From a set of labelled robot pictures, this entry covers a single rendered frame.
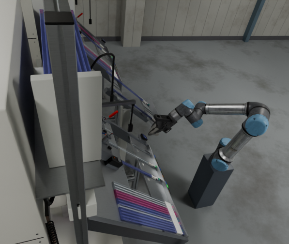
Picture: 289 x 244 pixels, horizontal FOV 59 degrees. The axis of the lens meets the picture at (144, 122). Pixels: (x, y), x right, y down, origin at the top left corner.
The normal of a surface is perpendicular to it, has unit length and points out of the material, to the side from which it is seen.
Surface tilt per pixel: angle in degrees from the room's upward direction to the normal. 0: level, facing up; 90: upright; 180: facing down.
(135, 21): 90
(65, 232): 0
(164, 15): 90
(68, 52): 90
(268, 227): 0
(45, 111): 90
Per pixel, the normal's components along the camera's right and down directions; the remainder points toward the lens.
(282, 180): 0.12, -0.73
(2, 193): 0.30, 0.67
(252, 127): -0.40, 0.48
